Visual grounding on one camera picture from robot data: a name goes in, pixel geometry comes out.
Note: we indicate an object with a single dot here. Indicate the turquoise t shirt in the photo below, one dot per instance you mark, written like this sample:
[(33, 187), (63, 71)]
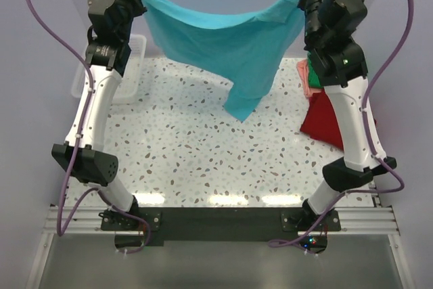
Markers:
[(245, 49)]

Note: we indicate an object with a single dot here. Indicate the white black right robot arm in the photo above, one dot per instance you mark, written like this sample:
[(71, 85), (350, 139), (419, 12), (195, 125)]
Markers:
[(341, 67)]

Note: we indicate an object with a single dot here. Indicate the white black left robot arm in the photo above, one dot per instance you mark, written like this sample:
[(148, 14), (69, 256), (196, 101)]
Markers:
[(82, 154)]

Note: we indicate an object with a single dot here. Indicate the pink folded t shirt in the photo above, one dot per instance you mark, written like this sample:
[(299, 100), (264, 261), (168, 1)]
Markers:
[(303, 72)]

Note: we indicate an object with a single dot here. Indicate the white plastic basket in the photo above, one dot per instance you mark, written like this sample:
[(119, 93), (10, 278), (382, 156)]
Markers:
[(126, 92)]

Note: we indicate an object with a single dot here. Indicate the green folded t shirt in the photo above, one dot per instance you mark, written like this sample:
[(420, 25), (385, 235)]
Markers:
[(313, 79)]

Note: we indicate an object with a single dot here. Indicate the red folded t shirt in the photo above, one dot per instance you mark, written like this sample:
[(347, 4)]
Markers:
[(320, 122)]

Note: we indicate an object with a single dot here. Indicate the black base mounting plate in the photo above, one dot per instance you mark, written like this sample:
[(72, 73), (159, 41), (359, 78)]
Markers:
[(156, 225)]

